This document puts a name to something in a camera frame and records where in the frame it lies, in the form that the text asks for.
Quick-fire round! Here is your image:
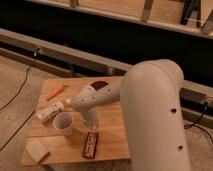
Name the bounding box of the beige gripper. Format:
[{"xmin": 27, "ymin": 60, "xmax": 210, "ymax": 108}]
[{"xmin": 81, "ymin": 110, "xmax": 99, "ymax": 128}]

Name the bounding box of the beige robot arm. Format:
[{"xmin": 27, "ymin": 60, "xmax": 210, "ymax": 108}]
[{"xmin": 71, "ymin": 59, "xmax": 191, "ymax": 171}]

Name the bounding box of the translucent plastic cup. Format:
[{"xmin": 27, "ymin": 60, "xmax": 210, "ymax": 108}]
[{"xmin": 53, "ymin": 112, "xmax": 73, "ymax": 136}]

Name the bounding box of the dark purple bowl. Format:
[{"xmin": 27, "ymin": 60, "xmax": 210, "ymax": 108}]
[{"xmin": 90, "ymin": 81, "xmax": 108, "ymax": 90}]

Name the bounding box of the orange carrot toy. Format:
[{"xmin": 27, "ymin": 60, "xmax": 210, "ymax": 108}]
[{"xmin": 46, "ymin": 85, "xmax": 66, "ymax": 101}]

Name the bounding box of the white patterned can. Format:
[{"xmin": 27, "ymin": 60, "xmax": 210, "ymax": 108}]
[{"xmin": 36, "ymin": 101, "xmax": 64, "ymax": 123}]

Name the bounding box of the beige sponge block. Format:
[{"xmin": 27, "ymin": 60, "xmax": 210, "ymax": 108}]
[{"xmin": 26, "ymin": 140, "xmax": 49, "ymax": 163}]

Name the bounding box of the black floor cable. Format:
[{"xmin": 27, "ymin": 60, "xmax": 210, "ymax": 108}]
[{"xmin": 0, "ymin": 47, "xmax": 42, "ymax": 152}]

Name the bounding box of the black cable at right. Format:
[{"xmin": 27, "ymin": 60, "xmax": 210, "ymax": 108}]
[{"xmin": 183, "ymin": 101, "xmax": 213, "ymax": 145}]

